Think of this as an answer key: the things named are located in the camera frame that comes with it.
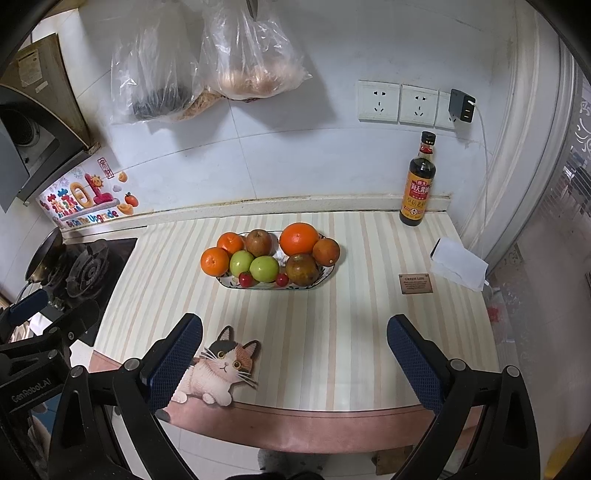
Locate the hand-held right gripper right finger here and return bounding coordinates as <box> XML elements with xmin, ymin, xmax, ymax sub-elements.
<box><xmin>387</xmin><ymin>315</ymin><xmax>541</xmax><ymax>480</ymax></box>

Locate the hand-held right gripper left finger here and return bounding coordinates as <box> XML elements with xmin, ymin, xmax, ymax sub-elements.
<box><xmin>46</xmin><ymin>313</ymin><xmax>204</xmax><ymax>480</ymax></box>

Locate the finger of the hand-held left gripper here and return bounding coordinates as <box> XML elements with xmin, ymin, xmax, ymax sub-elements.
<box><xmin>0</xmin><ymin>291</ymin><xmax>49</xmax><ymax>352</ymax></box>
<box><xmin>41</xmin><ymin>299</ymin><xmax>101</xmax><ymax>352</ymax></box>

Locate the small orange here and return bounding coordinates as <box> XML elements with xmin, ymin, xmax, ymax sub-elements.
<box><xmin>217</xmin><ymin>232</ymin><xmax>245</xmax><ymax>256</ymax></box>
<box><xmin>200</xmin><ymin>247</ymin><xmax>230</xmax><ymax>277</ymax></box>

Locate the floral ceramic plate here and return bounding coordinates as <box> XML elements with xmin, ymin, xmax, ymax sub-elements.
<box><xmin>203</xmin><ymin>230</ymin><xmax>340</xmax><ymax>291</ymax></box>

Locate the green apple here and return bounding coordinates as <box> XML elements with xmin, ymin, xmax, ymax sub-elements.
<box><xmin>249</xmin><ymin>256</ymin><xmax>280</xmax><ymax>283</ymax></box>
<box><xmin>230</xmin><ymin>250</ymin><xmax>256</xmax><ymax>278</ymax></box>

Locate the medium orange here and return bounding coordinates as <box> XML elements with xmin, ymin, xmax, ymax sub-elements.
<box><xmin>312</xmin><ymin>237</ymin><xmax>341</xmax><ymax>267</ymax></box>

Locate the brown apple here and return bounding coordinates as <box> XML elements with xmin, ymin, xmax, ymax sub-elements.
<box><xmin>245</xmin><ymin>229</ymin><xmax>272</xmax><ymax>257</ymax></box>

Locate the brown round fruit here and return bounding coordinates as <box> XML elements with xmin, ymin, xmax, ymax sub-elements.
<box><xmin>285</xmin><ymin>254</ymin><xmax>319</xmax><ymax>286</ymax></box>

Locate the large orange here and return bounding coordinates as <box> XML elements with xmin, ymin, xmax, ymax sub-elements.
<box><xmin>279</xmin><ymin>222</ymin><xmax>320</xmax><ymax>256</ymax></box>

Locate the cat-shaped mat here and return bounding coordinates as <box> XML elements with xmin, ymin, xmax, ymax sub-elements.
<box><xmin>172</xmin><ymin>325</ymin><xmax>260</xmax><ymax>408</ymax></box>

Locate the dark frying pan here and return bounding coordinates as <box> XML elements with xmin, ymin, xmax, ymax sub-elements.
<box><xmin>24</xmin><ymin>228</ymin><xmax>64</xmax><ymax>283</ymax></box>

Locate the black gas stove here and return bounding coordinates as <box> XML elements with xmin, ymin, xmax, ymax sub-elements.
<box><xmin>25</xmin><ymin>237</ymin><xmax>139</xmax><ymax>347</ymax></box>

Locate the brown label sticker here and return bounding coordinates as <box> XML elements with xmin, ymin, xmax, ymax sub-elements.
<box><xmin>398</xmin><ymin>274</ymin><xmax>433</xmax><ymax>295</ymax></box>

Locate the striped table cover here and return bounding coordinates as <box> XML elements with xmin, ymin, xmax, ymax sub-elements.
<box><xmin>88</xmin><ymin>210</ymin><xmax>506</xmax><ymax>457</ymax></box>

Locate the brown cardboard piece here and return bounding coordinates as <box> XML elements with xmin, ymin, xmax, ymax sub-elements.
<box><xmin>375</xmin><ymin>445</ymin><xmax>414</xmax><ymax>477</ymax></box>

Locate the black range hood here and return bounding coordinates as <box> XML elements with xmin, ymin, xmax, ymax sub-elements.
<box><xmin>0</xmin><ymin>32</ymin><xmax>100</xmax><ymax>213</ymax></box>

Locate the yellow object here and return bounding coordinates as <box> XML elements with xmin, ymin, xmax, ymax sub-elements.
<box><xmin>545</xmin><ymin>436</ymin><xmax>583</xmax><ymax>474</ymax></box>

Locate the dark soy sauce bottle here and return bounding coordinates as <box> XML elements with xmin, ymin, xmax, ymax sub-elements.
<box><xmin>399</xmin><ymin>131</ymin><xmax>437</xmax><ymax>227</ymax></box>

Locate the patterned glass door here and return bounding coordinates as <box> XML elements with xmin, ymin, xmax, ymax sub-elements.
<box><xmin>480</xmin><ymin>28</ymin><xmax>591</xmax><ymax>296</ymax></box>

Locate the clear bag with dark contents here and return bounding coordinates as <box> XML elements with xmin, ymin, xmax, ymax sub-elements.
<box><xmin>111</xmin><ymin>28</ymin><xmax>204</xmax><ymax>125</ymax></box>

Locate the clear bag with tan contents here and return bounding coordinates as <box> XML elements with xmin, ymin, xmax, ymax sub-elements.
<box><xmin>182</xmin><ymin>90</ymin><xmax>223</xmax><ymax>123</ymax></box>

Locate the black plug-in charger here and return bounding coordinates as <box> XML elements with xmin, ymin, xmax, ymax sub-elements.
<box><xmin>449</xmin><ymin>89</ymin><xmax>476</xmax><ymax>124</ymax></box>

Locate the clear bag of onions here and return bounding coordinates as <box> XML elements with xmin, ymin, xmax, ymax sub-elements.
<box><xmin>194</xmin><ymin>0</ymin><xmax>313</xmax><ymax>103</ymax></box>

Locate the colourful wall sticker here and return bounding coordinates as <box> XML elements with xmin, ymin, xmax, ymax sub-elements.
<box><xmin>37</xmin><ymin>157</ymin><xmax>139</xmax><ymax>229</ymax></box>

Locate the white wall socket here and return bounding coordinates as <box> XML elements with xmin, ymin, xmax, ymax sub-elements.
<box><xmin>358</xmin><ymin>80</ymin><xmax>400</xmax><ymax>123</ymax></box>
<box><xmin>399</xmin><ymin>84</ymin><xmax>439</xmax><ymax>126</ymax></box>
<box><xmin>435</xmin><ymin>90</ymin><xmax>462</xmax><ymax>130</ymax></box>

